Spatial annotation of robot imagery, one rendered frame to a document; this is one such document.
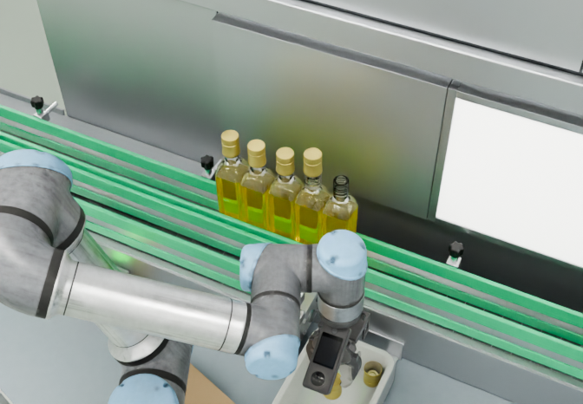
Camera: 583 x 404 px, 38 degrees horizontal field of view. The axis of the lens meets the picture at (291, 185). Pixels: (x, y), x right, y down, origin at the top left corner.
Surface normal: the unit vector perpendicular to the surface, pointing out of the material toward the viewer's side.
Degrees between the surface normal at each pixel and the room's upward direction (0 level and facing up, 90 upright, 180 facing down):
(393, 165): 90
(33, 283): 42
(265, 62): 90
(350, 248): 0
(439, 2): 90
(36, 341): 0
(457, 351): 90
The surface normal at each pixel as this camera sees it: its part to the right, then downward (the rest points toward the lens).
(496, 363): -0.44, 0.65
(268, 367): -0.04, 0.71
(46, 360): -0.01, -0.70
